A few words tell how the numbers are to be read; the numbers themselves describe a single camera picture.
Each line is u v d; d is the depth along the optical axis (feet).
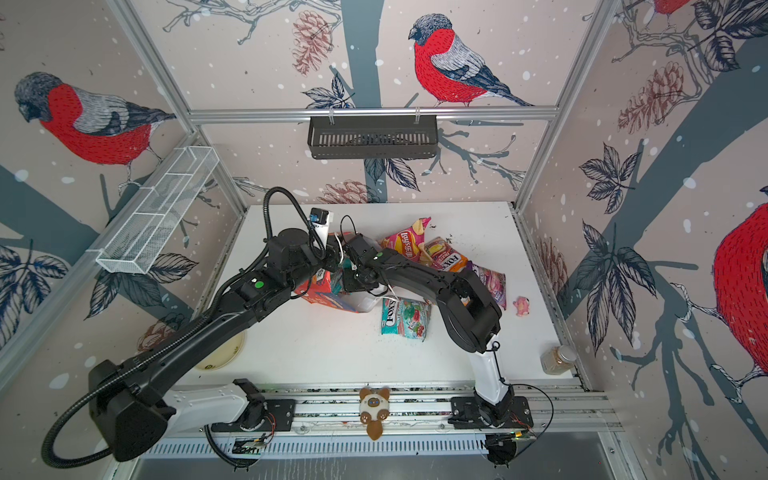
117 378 1.28
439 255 3.31
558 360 2.44
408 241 3.12
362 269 2.21
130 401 1.24
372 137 3.50
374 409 2.39
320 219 2.03
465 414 2.39
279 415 2.40
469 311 1.65
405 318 2.82
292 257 1.78
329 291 2.33
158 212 2.55
